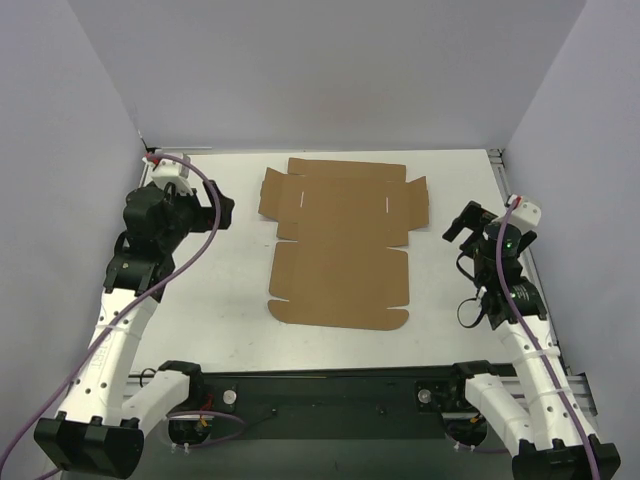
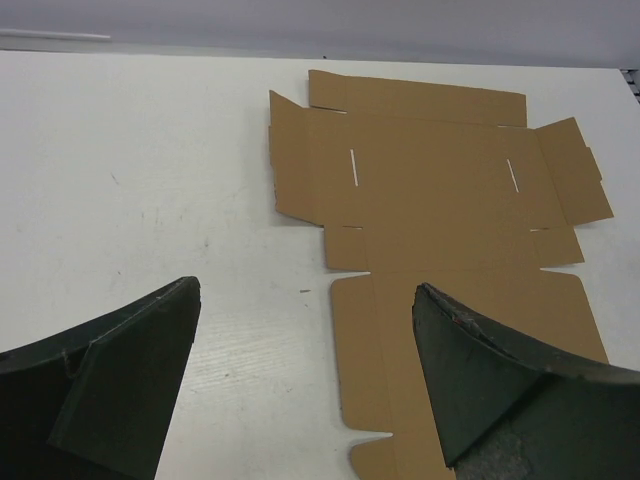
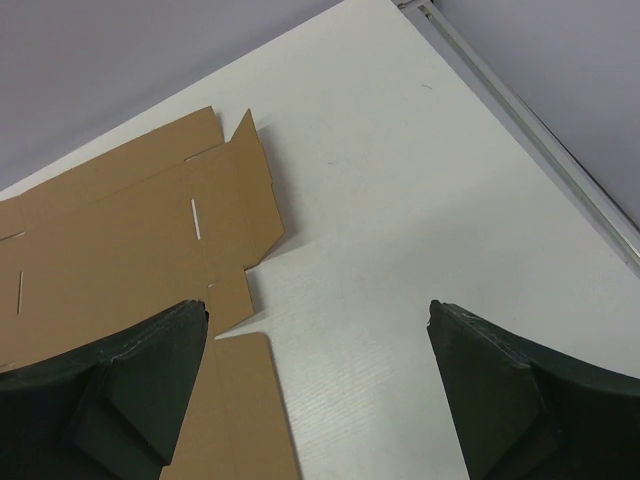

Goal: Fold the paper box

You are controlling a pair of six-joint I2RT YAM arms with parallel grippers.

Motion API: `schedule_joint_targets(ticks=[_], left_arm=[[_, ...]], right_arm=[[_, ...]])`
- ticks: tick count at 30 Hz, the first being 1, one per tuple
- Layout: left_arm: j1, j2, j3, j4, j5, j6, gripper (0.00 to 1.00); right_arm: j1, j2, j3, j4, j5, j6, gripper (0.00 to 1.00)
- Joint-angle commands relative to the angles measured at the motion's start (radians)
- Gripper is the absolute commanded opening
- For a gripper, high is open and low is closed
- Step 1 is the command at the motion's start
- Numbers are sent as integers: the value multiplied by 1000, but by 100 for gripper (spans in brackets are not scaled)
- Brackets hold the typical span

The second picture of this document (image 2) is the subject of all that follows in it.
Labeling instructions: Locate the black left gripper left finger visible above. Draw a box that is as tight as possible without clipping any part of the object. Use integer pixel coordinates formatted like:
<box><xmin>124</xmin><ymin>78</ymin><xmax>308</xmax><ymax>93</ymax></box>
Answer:
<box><xmin>1</xmin><ymin>276</ymin><xmax>201</xmax><ymax>479</ymax></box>

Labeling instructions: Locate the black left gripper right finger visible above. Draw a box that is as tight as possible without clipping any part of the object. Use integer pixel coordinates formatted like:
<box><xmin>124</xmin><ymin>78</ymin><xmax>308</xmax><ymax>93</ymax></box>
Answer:
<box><xmin>412</xmin><ymin>283</ymin><xmax>639</xmax><ymax>479</ymax></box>

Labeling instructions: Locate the brown cardboard box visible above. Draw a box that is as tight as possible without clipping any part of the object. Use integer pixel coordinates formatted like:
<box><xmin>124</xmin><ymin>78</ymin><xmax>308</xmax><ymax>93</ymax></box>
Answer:
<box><xmin>269</xmin><ymin>70</ymin><xmax>612</xmax><ymax>479</ymax></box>

